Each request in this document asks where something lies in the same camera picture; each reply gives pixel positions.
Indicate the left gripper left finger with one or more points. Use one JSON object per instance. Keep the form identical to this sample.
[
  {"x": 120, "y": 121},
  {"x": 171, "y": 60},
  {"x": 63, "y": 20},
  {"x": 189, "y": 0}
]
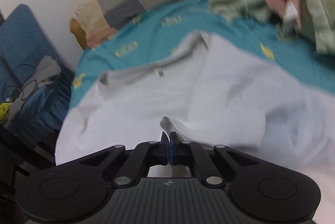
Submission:
[{"x": 76, "y": 190}]

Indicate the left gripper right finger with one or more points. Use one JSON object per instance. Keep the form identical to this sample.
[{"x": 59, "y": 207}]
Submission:
[{"x": 246, "y": 188}]

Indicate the white t-shirt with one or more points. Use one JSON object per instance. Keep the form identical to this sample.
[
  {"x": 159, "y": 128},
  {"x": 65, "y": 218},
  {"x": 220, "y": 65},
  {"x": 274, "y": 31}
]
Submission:
[{"x": 210, "y": 92}]

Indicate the yellow toy on chair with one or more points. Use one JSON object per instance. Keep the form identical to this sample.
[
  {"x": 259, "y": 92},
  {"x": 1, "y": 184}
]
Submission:
[{"x": 4, "y": 111}]

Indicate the grey cloth on chair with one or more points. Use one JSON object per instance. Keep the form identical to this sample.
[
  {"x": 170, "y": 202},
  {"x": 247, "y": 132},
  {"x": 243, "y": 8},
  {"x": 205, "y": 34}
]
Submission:
[{"x": 46, "y": 73}]

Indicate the blue covered chair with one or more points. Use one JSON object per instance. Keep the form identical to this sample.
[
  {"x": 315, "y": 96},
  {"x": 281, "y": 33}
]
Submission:
[{"x": 23, "y": 45}]

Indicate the teal patterned bed sheet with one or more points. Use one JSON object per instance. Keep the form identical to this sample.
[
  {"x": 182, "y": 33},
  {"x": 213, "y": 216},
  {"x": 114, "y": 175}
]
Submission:
[{"x": 155, "y": 35}]

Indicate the green fleece blanket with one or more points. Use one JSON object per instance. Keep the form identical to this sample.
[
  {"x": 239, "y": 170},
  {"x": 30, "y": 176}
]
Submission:
[{"x": 274, "y": 1}]

